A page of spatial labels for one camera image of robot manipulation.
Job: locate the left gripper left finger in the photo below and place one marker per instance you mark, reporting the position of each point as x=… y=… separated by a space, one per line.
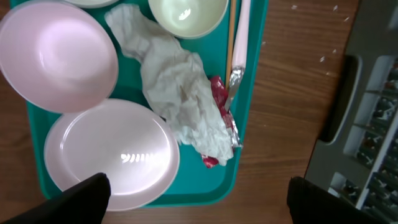
x=85 y=202

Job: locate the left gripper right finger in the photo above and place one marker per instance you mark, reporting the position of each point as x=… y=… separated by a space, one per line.
x=309 y=204

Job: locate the large pink plate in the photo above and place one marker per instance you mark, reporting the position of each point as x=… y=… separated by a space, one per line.
x=129 y=143

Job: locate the white napkin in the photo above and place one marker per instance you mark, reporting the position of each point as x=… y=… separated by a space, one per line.
x=174 y=82

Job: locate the red snack wrapper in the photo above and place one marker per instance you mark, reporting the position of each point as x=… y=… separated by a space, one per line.
x=222 y=96

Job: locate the pink bowl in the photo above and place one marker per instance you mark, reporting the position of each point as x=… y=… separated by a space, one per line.
x=57 y=56

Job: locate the grey dishwasher rack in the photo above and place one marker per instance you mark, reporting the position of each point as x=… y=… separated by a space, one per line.
x=355 y=158

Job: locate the white plastic fork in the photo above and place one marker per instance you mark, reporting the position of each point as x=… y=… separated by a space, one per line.
x=240 y=50

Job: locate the wooden chopstick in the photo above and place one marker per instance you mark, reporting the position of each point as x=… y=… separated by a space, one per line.
x=232 y=18

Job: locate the white bowl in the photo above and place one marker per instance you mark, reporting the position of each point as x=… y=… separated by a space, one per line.
x=91 y=4

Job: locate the pale green cup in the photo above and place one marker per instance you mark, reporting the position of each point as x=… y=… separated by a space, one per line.
x=189 y=19

